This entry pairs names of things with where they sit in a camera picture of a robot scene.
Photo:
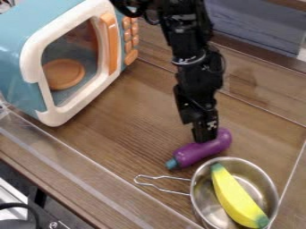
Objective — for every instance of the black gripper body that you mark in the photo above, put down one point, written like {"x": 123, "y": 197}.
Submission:
{"x": 199, "y": 78}

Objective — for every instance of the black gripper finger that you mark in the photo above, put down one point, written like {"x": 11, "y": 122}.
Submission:
{"x": 205, "y": 126}
{"x": 187, "y": 108}

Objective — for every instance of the silver pot with wire handle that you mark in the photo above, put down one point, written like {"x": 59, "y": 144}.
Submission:
{"x": 207, "y": 209}

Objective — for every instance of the orange microwave turntable plate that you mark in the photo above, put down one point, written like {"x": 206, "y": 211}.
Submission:
{"x": 63, "y": 73}

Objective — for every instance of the purple toy eggplant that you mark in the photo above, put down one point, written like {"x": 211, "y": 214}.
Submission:
{"x": 191, "y": 153}

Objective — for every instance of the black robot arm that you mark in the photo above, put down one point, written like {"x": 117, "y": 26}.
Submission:
{"x": 187, "y": 30}

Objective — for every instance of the blue toy microwave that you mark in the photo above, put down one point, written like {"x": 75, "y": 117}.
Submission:
{"x": 43, "y": 30}

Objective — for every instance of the yellow toy banana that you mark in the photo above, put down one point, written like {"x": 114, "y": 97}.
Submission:
{"x": 235, "y": 200}

